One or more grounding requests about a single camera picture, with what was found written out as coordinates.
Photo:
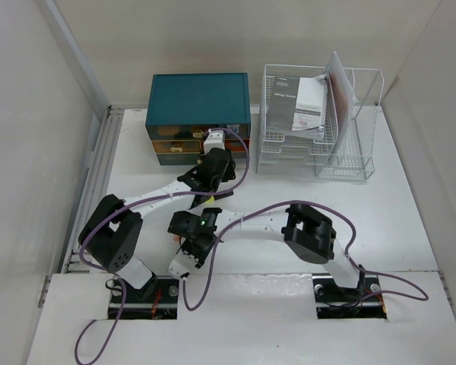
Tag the black yellow highlighter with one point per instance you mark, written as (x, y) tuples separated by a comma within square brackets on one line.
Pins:
[(214, 198)]

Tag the teal drawer organizer box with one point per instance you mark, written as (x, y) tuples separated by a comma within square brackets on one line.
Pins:
[(182, 107)]

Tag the blue cleaning gel jar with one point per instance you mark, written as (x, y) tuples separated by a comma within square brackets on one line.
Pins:
[(234, 128)]

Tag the aluminium frame rail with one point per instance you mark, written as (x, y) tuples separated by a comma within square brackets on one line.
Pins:
[(99, 167)]

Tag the white wire file rack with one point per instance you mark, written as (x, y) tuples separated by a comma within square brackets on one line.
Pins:
[(344, 153)]

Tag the grey setup guide booklet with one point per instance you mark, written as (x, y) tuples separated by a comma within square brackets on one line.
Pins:
[(298, 106)]

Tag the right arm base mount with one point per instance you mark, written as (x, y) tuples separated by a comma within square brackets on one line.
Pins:
[(333, 302)]

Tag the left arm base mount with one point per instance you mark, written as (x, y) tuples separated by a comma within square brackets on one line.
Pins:
[(158, 302)]

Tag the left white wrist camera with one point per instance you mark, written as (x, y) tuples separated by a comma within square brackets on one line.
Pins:
[(214, 139)]

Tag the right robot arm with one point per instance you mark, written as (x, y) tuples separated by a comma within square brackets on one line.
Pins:
[(308, 233)]

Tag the clear mesh zip pouch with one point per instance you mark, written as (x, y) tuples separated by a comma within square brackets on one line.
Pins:
[(344, 99)]

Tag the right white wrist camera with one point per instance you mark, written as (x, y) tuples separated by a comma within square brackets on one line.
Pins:
[(182, 265)]

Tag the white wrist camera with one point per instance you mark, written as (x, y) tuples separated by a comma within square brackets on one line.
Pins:
[(182, 265), (214, 139)]

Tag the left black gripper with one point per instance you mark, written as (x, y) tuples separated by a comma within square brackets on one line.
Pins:
[(228, 175)]

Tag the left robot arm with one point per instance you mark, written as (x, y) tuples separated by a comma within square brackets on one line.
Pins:
[(111, 234)]

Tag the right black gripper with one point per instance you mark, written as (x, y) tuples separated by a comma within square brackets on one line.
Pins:
[(187, 249)]

